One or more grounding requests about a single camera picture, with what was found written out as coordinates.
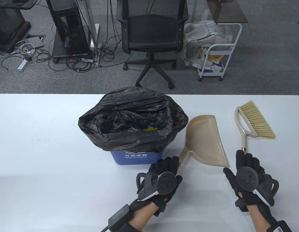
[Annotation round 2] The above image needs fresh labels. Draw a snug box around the person's right hand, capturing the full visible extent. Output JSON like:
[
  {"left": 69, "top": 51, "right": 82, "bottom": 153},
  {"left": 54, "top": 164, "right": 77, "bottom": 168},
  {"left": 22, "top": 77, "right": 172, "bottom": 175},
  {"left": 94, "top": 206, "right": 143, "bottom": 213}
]
[{"left": 223, "top": 150, "right": 278, "bottom": 226}]

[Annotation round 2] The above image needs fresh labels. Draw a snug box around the person's left hand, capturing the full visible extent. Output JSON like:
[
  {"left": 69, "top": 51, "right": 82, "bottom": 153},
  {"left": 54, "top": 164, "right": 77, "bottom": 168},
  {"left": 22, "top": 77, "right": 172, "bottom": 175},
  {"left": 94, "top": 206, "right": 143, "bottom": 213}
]
[{"left": 129, "top": 156, "right": 183, "bottom": 217}]

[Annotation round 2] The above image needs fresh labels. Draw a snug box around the black garbage bag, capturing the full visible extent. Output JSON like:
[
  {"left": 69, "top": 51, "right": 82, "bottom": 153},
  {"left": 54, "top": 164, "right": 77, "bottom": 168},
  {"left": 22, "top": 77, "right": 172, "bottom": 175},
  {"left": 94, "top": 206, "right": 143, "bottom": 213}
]
[{"left": 78, "top": 86, "right": 189, "bottom": 153}]

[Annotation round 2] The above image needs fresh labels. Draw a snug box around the beige plastic dustpan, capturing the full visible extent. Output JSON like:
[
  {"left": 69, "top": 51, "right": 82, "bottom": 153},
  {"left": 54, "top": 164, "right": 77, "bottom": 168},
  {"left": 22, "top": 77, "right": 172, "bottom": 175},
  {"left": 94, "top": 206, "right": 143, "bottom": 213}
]
[{"left": 178, "top": 115, "right": 230, "bottom": 169}]

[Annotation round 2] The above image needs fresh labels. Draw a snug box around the beige wooden-handled hand broom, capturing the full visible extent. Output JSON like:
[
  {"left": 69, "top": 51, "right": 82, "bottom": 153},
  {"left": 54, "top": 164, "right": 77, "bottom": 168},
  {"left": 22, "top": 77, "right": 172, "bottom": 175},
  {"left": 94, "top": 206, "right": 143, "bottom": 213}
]
[{"left": 234, "top": 101, "right": 276, "bottom": 155}]

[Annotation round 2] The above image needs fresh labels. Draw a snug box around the person's right forearm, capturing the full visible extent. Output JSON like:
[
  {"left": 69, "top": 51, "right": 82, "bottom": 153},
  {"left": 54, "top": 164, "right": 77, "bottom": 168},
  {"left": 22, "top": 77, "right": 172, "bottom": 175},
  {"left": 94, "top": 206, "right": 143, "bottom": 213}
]
[{"left": 247, "top": 205, "right": 276, "bottom": 232}]

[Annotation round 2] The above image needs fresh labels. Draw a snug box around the person's left forearm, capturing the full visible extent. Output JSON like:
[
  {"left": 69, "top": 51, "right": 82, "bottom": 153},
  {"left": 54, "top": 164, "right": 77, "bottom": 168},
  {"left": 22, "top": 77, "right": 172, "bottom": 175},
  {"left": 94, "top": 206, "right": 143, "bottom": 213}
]
[{"left": 129, "top": 202, "right": 158, "bottom": 232}]

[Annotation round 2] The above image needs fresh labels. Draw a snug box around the black grey hand tracker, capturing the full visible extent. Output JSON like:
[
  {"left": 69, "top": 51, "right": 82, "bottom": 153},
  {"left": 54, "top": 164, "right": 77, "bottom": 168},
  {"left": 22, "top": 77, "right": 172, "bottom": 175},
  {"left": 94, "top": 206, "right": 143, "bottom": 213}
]
[
  {"left": 136, "top": 171, "right": 178, "bottom": 201},
  {"left": 236, "top": 167, "right": 279, "bottom": 206}
]

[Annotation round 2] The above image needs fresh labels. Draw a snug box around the white blue package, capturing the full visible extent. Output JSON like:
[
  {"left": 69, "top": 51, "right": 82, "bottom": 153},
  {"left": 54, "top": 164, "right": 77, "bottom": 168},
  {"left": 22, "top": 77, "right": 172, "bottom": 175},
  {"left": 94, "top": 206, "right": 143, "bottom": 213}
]
[{"left": 203, "top": 59, "right": 224, "bottom": 72}]

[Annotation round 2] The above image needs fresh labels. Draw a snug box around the white rolling cart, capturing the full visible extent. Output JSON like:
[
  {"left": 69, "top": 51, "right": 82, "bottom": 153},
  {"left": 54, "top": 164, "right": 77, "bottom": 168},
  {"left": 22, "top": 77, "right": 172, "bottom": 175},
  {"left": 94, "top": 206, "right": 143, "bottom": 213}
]
[{"left": 198, "top": 23, "right": 243, "bottom": 82}]

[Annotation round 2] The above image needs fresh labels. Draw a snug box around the black office chair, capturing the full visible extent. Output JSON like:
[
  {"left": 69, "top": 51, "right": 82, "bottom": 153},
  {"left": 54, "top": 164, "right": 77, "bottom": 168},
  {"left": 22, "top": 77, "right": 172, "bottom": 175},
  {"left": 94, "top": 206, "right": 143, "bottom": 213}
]
[{"left": 116, "top": 0, "right": 189, "bottom": 90}]

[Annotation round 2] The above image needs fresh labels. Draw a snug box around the light grey backpack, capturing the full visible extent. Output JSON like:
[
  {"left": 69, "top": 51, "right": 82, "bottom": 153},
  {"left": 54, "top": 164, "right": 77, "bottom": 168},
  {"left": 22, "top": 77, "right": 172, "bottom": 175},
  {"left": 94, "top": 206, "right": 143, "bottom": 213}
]
[{"left": 183, "top": 21, "right": 233, "bottom": 65}]

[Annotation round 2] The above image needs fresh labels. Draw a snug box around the dark brown board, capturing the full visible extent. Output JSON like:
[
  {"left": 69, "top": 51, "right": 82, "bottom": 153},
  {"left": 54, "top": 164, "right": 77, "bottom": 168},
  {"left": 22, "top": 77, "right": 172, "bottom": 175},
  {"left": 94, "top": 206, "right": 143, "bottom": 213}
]
[{"left": 206, "top": 0, "right": 248, "bottom": 24}]

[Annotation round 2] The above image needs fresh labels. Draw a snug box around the black computer tower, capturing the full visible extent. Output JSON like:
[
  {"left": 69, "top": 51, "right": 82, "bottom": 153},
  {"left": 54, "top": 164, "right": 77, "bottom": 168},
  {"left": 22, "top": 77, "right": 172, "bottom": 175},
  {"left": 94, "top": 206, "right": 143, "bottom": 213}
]
[{"left": 46, "top": 0, "right": 90, "bottom": 57}]

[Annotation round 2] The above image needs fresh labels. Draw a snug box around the white power strip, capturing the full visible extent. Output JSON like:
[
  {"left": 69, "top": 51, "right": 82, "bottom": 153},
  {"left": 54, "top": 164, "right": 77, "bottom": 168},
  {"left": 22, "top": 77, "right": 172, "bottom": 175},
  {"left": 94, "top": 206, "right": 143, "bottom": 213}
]
[{"left": 17, "top": 59, "right": 28, "bottom": 72}]

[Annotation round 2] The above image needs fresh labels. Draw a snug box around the grey floor socket cover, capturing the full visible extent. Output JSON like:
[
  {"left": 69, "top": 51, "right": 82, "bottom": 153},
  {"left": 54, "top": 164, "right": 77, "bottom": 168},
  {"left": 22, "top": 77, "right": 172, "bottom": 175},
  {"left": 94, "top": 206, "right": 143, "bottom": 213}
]
[{"left": 25, "top": 36, "right": 46, "bottom": 49}]

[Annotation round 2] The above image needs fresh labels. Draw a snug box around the black monitor stand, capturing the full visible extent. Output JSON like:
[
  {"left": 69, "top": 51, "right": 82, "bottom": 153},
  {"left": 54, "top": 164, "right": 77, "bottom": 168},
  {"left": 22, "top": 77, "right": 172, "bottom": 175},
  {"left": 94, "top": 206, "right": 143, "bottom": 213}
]
[{"left": 0, "top": 0, "right": 31, "bottom": 52}]

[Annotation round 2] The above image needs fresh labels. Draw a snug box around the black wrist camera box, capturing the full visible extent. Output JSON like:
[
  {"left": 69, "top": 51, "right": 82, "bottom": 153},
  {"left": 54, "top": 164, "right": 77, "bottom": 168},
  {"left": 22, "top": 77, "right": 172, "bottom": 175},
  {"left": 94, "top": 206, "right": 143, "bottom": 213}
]
[
  {"left": 266, "top": 220, "right": 296, "bottom": 232},
  {"left": 108, "top": 204, "right": 134, "bottom": 231}
]

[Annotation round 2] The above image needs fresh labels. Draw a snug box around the black wrist strap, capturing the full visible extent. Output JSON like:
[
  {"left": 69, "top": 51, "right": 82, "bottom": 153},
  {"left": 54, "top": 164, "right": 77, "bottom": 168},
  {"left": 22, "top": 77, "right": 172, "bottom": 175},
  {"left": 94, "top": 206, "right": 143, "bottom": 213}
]
[{"left": 117, "top": 222, "right": 138, "bottom": 232}]

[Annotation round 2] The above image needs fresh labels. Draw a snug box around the tangle of black floor cables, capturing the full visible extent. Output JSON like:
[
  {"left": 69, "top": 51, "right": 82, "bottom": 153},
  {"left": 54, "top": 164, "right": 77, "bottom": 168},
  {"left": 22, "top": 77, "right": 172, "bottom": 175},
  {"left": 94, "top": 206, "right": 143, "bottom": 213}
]
[{"left": 1, "top": 0, "right": 130, "bottom": 73}]

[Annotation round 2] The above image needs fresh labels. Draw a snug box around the grey stand base plate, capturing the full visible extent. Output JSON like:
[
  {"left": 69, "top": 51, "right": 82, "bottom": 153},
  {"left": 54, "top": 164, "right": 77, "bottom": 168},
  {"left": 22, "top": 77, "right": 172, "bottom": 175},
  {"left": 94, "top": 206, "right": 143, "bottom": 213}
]
[{"left": 52, "top": 31, "right": 95, "bottom": 64}]

